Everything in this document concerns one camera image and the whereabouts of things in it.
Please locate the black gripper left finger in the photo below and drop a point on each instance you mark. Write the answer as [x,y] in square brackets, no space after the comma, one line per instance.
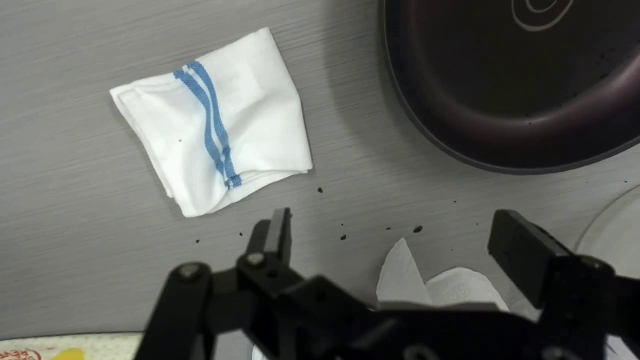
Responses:
[263,296]

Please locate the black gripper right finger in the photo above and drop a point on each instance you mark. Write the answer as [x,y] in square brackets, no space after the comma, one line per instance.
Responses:
[581,298]

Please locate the white blue-striped dish cloth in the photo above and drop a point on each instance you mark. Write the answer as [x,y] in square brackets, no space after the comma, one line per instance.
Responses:
[220,126]

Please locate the black frying pan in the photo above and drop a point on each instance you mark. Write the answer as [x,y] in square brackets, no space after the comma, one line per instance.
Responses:
[518,86]

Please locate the white round tray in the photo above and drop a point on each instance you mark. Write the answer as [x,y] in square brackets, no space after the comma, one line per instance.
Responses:
[614,234]

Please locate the yellow printed bag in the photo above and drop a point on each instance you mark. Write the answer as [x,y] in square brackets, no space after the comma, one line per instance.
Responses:
[80,346]

